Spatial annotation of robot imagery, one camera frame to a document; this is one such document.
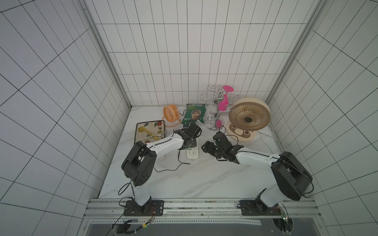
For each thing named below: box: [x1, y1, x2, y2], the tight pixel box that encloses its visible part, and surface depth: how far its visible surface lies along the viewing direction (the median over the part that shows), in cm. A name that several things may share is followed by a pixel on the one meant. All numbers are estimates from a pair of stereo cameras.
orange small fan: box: [162, 104, 182, 128], surface depth 107 cm
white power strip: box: [186, 137, 199, 159], surface depth 92 cm
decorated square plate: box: [134, 119, 166, 145], surface depth 106 cm
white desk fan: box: [150, 146, 179, 170], surface depth 88 cm
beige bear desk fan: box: [226, 97, 272, 142], surface depth 85 cm
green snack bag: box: [181, 103, 207, 124], surface depth 105 cm
